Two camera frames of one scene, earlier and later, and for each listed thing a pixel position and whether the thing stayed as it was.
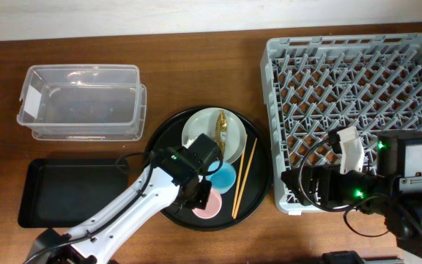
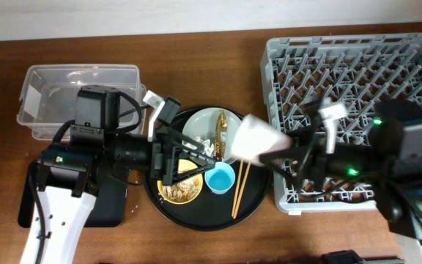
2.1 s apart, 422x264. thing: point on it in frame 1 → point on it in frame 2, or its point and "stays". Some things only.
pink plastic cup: [212, 207] → [253, 136]
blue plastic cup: [223, 180] stays
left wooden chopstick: [239, 176] stays
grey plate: [204, 122] stays
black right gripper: [327, 173] → [285, 155]
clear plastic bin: [83, 103] stays
